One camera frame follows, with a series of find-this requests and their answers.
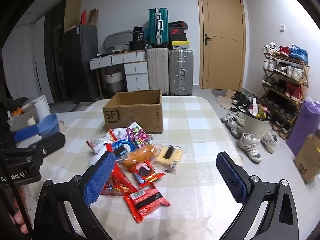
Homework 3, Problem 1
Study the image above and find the white bucket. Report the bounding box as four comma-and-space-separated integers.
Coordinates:
32, 95, 51, 121

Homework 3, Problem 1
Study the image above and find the plaid tablecloth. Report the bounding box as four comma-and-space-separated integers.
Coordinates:
25, 95, 310, 240

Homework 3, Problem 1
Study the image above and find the round beige rug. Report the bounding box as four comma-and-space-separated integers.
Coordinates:
215, 90, 251, 113

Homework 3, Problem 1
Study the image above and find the brown paper bag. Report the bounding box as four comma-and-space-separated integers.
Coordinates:
88, 8, 99, 26

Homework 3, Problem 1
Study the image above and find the wooden shoe rack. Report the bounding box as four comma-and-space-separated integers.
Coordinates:
261, 42, 311, 138

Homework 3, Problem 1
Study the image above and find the yellow and black shoe box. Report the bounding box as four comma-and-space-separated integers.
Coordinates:
170, 41, 190, 50

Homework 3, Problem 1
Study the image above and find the woven laundry basket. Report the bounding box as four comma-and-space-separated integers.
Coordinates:
104, 72, 124, 93

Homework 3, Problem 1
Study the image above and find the wooden door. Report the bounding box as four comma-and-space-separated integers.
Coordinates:
197, 0, 245, 92

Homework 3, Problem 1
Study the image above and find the purple bag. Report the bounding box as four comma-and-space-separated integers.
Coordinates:
286, 97, 320, 157

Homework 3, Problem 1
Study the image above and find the black storage box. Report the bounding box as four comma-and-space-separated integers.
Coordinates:
129, 41, 147, 51

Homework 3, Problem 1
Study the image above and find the silver suitcase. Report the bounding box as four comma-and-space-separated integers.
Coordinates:
168, 49, 194, 96

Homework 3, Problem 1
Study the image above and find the black paper bag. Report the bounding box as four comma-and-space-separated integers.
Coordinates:
132, 26, 145, 42

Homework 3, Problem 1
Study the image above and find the clear-wrapped sandwich biscuit packet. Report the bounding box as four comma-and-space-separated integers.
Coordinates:
153, 144, 185, 174

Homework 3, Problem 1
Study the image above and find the red chip bag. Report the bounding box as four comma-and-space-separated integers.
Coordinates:
100, 144, 138, 196

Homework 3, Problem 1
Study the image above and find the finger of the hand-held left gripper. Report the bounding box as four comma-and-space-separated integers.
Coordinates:
14, 125, 40, 142
15, 132, 66, 159

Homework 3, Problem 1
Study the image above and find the scattered shoes group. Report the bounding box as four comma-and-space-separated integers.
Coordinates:
221, 91, 262, 139

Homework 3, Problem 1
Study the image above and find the brown cardboard box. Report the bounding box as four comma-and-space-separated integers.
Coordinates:
102, 90, 164, 133

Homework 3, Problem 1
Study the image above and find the white snack packet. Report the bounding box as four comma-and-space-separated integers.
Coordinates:
86, 127, 128, 167

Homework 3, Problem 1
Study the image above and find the teal suitcase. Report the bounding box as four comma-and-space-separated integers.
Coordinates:
148, 8, 170, 47

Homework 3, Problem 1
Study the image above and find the white trash bin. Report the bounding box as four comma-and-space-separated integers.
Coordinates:
242, 104, 271, 140

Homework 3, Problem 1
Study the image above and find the flat cardboard sheet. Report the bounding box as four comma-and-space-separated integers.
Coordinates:
64, 0, 81, 33

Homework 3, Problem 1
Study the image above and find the dark wardrobe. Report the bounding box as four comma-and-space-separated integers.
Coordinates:
44, 0, 67, 101

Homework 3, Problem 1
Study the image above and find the blue cookie packet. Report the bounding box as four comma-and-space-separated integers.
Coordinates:
110, 139, 137, 162

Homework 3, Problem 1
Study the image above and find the person's left hand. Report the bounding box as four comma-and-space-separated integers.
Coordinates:
11, 200, 29, 234

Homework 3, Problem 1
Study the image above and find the white drawer desk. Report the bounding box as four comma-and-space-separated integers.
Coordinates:
89, 51, 150, 98

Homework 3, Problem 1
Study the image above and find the black refrigerator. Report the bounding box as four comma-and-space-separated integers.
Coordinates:
62, 25, 99, 102

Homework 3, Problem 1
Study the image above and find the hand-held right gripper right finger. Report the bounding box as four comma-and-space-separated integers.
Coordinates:
216, 151, 300, 240

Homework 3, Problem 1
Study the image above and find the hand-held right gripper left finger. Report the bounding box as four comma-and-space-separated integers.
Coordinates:
33, 151, 117, 240

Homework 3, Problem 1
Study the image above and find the printed cardboard carton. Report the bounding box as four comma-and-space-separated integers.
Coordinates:
293, 134, 320, 185

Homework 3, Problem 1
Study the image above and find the beige suitcase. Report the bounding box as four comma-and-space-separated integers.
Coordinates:
146, 47, 170, 96

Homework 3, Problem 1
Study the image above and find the stack of blue bowls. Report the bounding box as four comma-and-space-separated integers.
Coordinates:
37, 114, 61, 139

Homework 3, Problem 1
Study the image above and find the clear-wrapped bread loaf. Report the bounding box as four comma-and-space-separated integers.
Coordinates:
122, 143, 158, 168

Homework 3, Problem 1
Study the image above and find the white high-top sneaker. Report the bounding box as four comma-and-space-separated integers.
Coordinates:
261, 129, 279, 154
237, 132, 262, 164

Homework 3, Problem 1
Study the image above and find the red barcode snack packet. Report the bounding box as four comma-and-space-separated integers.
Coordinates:
123, 184, 171, 223

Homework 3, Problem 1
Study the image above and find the grey oval mirror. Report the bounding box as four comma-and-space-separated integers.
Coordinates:
103, 30, 133, 52

